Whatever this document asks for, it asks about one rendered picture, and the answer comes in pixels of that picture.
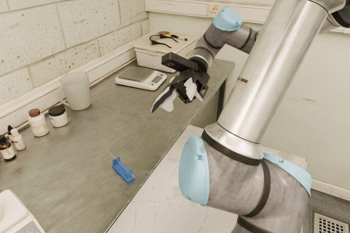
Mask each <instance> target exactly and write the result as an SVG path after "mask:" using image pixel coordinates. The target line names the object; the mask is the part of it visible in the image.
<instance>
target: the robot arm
mask: <svg viewBox="0 0 350 233"><path fill-rule="evenodd" d="M242 22H243V19H242V16H241V15H240V14H239V13H238V12H236V10H235V9H233V8H229V7H226V8H223V9H222V10H221V11H220V12H219V13H218V14H217V15H216V16H215V17H214V19H213V22H212V23H211V25H210V26H209V27H208V29H207V30H206V32H205V33H204V34H203V36H202V37H201V38H200V39H199V41H198V43H197V45H196V46H195V48H194V50H193V51H192V53H191V54H190V56H189V58H188V59H186V58H184V57H181V56H179V55H177V54H175V53H173V52H169V53H167V54H165V55H163V56H162V57H161V64H162V65H164V66H167V67H169V68H171V69H174V70H176V71H179V72H180V74H178V75H177V76H176V77H175V78H174V79H173V80H172V82H170V83H169V84H168V85H167V86H166V87H165V88H164V90H163V91H162V92H161V93H160V94H159V96H158V97H157V99H156V100H155V102H154V104H153V106H152V109H151V112H152V113H153V112H154V111H155V110H156V109H157V108H158V107H159V106H160V107H161V108H163V109H165V110H166V111H168V112H171V111H172V110H173V103H172V102H173V100H174V99H175V98H176V96H177V93H178V94H179V95H178V97H179V98H180V99H181V100H182V101H183V102H184V103H185V104H187V103H191V102H192V101H193V99H195V98H196V97H197V98H198V99H199V100H200V101H201V102H203V99H204V97H205V95H206V93H207V90H208V88H209V87H208V86H207V83H208V81H209V78H210V76H209V75H208V73H207V72H208V70H209V68H210V66H211V64H212V62H213V60H214V58H215V56H216V55H217V53H219V51H220V50H221V49H222V48H223V47H224V45H225V44H228V45H230V46H232V47H234V48H236V49H238V50H241V51H243V52H245V53H247V54H249V56H248V58H247V60H246V62H245V64H244V66H243V69H242V71H241V73H240V75H239V77H238V79H237V81H236V83H235V85H234V87H233V89H232V91H231V94H230V96H229V98H228V100H227V102H226V104H225V106H224V108H223V110H222V112H221V114H220V116H219V119H218V121H217V122H216V123H213V124H210V125H207V126H206V127H205V129H204V131H203V133H202V135H201V136H199V135H192V136H190V137H189V139H188V140H187V141H186V143H185V145H184V147H183V150H182V154H181V158H180V164H179V175H178V178H179V187H180V191H181V193H182V195H183V196H184V197H185V198H186V199H187V200H190V201H193V202H196V203H199V204H200V205H201V206H209V207H211V208H215V209H219V210H223V211H226V212H230V213H233V214H237V215H238V217H237V221H236V224H235V227H234V228H233V230H232V231H231V233H301V229H302V225H303V221H304V216H305V212H306V208H307V203H308V199H309V198H310V195H311V194H310V188H311V182H312V180H311V176H310V174H309V173H308V172H307V171H306V170H305V169H303V168H301V167H300V166H298V165H296V164H294V163H292V162H290V161H288V160H285V159H282V158H279V157H277V156H275V155H272V154H269V153H266V152H263V151H262V149H261V146H260V143H261V141H262V139H263V137H264V135H265V133H266V131H267V130H268V128H269V126H270V124H271V122H272V120H273V118H274V116H275V114H276V112H277V111H278V109H279V107H280V105H281V103H282V101H283V100H284V98H285V96H286V94H287V92H288V90H289V88H290V86H291V84H292V82H293V81H294V79H295V77H296V75H297V73H298V71H299V69H300V67H301V65H302V63H303V62H304V60H305V58H306V56H307V54H308V52H309V50H310V48H311V46H312V44H313V42H314V41H315V39H316V37H317V35H319V34H322V33H325V32H328V31H331V30H334V29H336V28H339V27H343V28H347V29H350V0H275V2H274V4H273V6H272V8H271V10H270V12H269V14H268V16H267V19H266V21H265V23H264V25H263V27H262V29H260V30H258V31H256V30H254V29H252V28H250V27H248V26H246V25H244V24H243V23H242ZM174 89H176V92H177V93H176V92H175V91H173V90H174ZM202 90H206V91H205V93H204V95H203V94H202V93H201V91H202Z"/></svg>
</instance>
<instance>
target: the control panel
mask: <svg viewBox="0 0 350 233"><path fill-rule="evenodd" d="M15 233H41V231H40V230H39V228H38V227H37V225H36V224H35V222H34V221H33V220H32V221H30V222H29V223H27V224H26V225H25V226H23V227H22V228H20V229H19V230H18V231H16V232H15Z"/></svg>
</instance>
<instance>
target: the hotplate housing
mask: <svg viewBox="0 0 350 233"><path fill-rule="evenodd" d="M13 194H14V193H13ZM14 195H15V194H14ZM15 196H16V195H15ZM16 198H17V199H18V200H19V198H18V197H17V196H16ZM19 201H20V200H19ZM20 202H21V201H20ZM21 203H22V202H21ZM22 205H23V206H24V207H25V205H24V204H23V203H22ZM25 208H26V207H25ZM26 209H27V208H26ZM27 211H28V213H27V215H26V216H25V217H24V218H23V219H21V220H20V221H18V222H17V223H15V224H14V225H12V226H11V227H9V228H8V229H6V230H5V231H4V232H2V233H15V232H16V231H18V230H19V229H20V228H22V227H23V226H25V225H26V224H27V223H29V222H30V221H32V220H33V221H34V222H35V224H36V225H37V227H38V228H39V230H40V231H41V233H45V232H44V230H43V229H42V227H41V226H40V225H39V223H38V222H37V220H36V219H35V218H34V216H33V215H32V214H31V213H30V211H29V210H28V209H27Z"/></svg>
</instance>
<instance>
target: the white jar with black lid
mask: <svg viewBox="0 0 350 233"><path fill-rule="evenodd" d="M48 113H49V117H50V120H51V123H52V126H54V127H61V126H64V125H66V124H67V123H68V117H67V114H66V111H65V107H64V106H54V107H51V108H50V109H49V110H48Z"/></svg>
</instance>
